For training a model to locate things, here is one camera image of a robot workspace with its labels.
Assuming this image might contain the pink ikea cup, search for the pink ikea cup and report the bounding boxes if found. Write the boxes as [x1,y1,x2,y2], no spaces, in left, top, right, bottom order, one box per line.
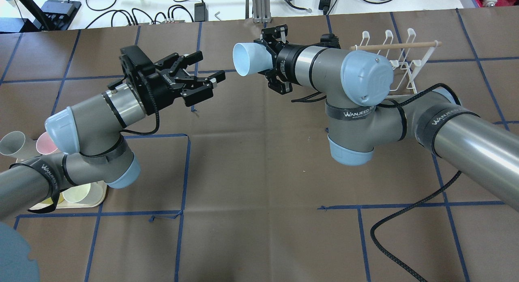
[36,131,60,155]

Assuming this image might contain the aluminium frame post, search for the aluminium frame post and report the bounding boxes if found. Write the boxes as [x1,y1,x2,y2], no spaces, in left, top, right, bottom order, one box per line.
[252,0,271,23]

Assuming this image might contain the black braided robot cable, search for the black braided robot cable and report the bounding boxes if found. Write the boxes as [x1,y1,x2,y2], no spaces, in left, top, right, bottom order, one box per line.
[370,171,463,282]

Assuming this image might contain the cream white ikea cup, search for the cream white ikea cup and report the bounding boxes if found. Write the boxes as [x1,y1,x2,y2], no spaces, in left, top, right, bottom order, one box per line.
[63,182,103,205]

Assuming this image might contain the white wire cup rack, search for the white wire cup rack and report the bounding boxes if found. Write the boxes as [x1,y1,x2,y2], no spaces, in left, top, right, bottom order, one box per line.
[349,28,443,98]

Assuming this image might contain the grey ikea cup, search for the grey ikea cup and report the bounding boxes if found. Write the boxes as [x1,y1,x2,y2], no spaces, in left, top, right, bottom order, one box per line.
[0,131,41,160]

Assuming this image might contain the light blue ikea cup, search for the light blue ikea cup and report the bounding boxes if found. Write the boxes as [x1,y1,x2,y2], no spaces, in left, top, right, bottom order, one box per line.
[232,43,274,77]

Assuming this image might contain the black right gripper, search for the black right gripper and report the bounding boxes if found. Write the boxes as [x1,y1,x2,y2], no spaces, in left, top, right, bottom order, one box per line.
[254,25,302,95]

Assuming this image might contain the black power adapter brick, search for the black power adapter brick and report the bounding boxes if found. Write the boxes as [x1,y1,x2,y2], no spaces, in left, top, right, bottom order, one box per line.
[193,2,209,22]

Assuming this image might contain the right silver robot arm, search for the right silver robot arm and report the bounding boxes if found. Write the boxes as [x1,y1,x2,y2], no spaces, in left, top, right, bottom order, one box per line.
[232,25,519,209]

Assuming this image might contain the black usb hub box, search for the black usb hub box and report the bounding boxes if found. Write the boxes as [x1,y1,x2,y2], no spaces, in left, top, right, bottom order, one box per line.
[41,0,82,31]

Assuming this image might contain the cream plastic tray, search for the cream plastic tray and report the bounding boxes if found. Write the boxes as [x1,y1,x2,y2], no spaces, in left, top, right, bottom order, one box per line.
[28,180,108,210]

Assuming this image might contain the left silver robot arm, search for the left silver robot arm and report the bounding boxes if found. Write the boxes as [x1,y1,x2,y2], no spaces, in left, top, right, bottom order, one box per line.
[0,45,225,219]

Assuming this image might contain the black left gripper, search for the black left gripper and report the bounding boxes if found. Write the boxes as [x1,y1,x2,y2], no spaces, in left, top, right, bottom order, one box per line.
[107,46,225,115]

